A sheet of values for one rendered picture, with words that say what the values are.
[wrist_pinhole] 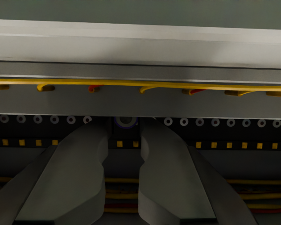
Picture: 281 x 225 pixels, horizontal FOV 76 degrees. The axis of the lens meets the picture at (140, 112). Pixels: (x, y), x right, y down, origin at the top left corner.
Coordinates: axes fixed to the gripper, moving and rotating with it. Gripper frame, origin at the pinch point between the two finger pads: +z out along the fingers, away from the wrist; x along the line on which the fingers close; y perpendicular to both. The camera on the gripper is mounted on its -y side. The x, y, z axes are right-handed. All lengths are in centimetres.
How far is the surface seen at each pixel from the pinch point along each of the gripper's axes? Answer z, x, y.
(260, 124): 8.0, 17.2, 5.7
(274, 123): 8.0, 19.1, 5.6
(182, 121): 8.2, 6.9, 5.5
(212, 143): 7.0, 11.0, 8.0
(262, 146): 6.8, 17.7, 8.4
